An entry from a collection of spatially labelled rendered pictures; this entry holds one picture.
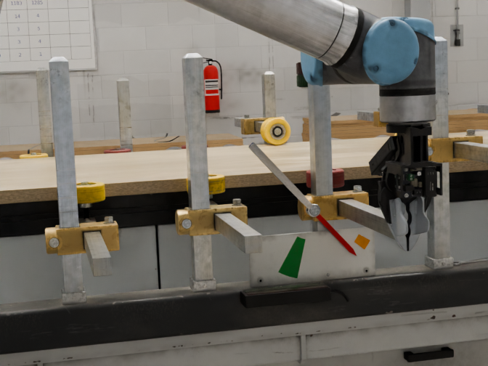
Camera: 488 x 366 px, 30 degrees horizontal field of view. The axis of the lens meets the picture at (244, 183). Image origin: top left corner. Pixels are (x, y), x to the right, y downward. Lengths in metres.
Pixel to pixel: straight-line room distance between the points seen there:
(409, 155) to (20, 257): 0.88
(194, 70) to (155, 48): 7.22
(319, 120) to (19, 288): 0.72
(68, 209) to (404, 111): 0.66
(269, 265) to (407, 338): 0.36
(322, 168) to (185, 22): 7.24
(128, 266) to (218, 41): 7.12
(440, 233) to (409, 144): 0.49
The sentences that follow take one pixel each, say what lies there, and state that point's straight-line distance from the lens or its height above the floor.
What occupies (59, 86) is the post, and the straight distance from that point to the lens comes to 1.71.
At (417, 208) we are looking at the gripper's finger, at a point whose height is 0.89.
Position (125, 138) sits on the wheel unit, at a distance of 2.82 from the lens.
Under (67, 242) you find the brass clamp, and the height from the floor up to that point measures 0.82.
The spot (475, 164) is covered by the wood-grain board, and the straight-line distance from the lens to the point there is 2.15.
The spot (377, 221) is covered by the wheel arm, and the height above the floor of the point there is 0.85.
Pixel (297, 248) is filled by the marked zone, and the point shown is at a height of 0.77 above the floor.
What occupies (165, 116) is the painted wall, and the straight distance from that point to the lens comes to 8.97.
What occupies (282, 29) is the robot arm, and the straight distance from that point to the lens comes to 1.24.
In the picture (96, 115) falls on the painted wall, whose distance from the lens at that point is 8.94.
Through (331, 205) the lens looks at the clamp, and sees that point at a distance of 1.81.
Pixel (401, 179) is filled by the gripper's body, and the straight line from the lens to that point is 1.45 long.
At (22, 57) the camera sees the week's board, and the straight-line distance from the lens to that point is 8.94.
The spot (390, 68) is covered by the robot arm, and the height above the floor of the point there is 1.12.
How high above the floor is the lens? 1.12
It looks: 7 degrees down
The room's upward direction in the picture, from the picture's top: 2 degrees counter-clockwise
